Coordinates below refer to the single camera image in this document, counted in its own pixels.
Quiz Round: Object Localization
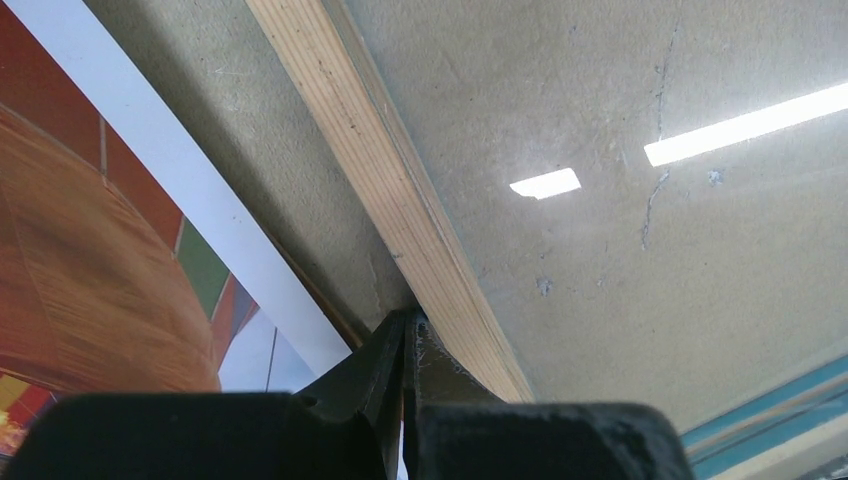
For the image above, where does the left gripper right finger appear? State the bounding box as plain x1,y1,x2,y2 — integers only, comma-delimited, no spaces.
403,312,695,479

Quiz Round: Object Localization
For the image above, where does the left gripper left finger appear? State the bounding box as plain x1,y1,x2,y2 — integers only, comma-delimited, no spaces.
6,311,406,479

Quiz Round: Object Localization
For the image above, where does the blue wooden picture frame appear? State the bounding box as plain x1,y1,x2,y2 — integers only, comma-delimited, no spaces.
249,1,847,479

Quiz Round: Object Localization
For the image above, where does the hot air balloon photo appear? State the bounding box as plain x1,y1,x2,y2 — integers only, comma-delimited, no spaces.
1,3,352,457

